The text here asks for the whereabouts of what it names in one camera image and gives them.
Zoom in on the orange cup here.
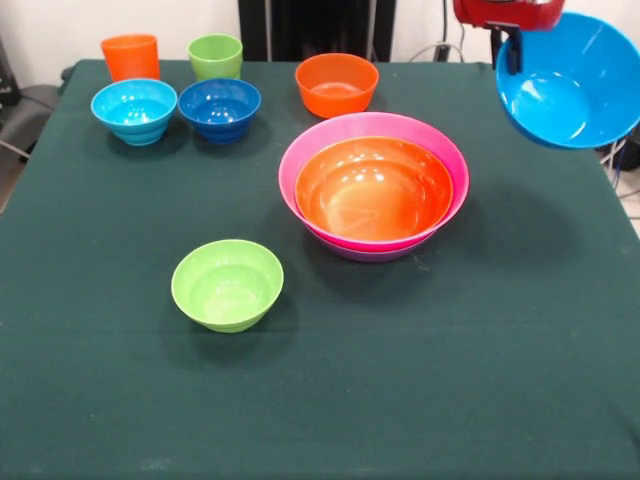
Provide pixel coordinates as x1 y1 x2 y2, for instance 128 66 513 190
100 33 161 83

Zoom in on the wide orange bowl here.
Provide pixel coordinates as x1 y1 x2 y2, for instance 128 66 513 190
294 136 455 242

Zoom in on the dark green tablecloth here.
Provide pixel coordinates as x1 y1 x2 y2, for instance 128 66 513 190
0 59 640 480

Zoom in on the grey wheeled floor base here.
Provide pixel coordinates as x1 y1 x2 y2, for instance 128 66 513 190
0 84 64 151

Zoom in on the small deep orange bowl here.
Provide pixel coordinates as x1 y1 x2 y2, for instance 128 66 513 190
294 53 380 120

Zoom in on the medium blue bowl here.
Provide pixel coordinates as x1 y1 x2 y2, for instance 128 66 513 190
495 12 640 150

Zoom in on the large pink bowl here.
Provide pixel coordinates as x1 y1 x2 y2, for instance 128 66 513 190
278 111 471 253

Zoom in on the tangle of floor cables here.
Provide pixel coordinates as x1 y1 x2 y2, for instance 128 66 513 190
598 137 640 221

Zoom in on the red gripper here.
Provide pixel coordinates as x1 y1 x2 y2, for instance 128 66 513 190
452 0 566 76

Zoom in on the green cup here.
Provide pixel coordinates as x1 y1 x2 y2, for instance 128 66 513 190
187 33 244 82

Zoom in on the small dark blue bowl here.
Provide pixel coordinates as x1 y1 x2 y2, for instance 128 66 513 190
177 78 262 146

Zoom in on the small green bowl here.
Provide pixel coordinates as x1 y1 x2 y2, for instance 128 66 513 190
170 238 285 334

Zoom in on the small light blue bowl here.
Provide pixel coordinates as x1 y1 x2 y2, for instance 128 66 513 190
90 78 179 147

